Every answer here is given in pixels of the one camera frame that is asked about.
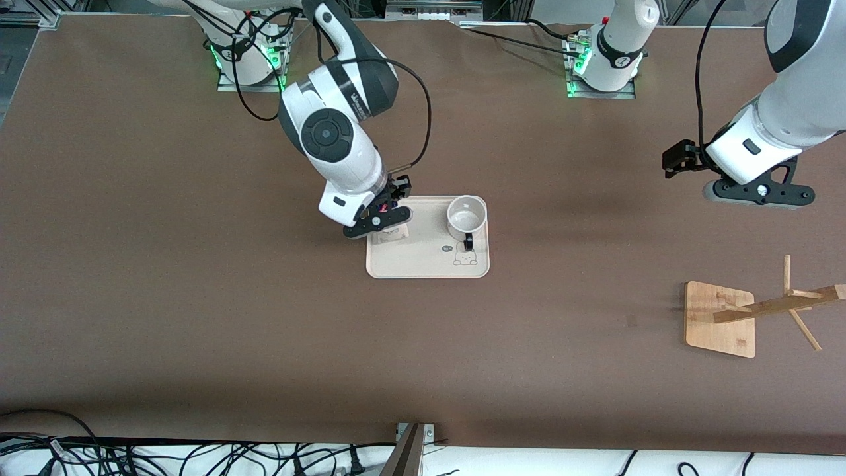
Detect white mug black handle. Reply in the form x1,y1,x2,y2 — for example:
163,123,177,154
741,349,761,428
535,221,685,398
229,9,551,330
447,194,488,252

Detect wooden cup rack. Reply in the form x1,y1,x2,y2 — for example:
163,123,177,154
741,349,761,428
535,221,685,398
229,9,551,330
684,255,846,359

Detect beige tray with bear print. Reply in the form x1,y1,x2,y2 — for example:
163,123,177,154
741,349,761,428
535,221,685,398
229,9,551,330
365,195,490,280

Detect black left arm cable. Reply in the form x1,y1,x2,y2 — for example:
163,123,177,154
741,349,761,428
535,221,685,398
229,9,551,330
694,0,729,149

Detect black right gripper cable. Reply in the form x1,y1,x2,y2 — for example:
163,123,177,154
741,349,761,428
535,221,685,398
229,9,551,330
317,20,432,170

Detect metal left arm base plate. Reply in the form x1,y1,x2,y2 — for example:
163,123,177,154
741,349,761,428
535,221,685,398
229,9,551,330
565,36,636,100

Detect black right arm loop cable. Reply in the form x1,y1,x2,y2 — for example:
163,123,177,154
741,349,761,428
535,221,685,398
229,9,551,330
182,0,311,124

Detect black base cable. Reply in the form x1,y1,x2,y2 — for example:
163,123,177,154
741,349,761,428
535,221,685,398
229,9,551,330
456,20,589,59

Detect metal stand bracket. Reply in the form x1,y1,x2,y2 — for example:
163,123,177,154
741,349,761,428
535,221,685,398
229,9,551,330
380,423,436,476

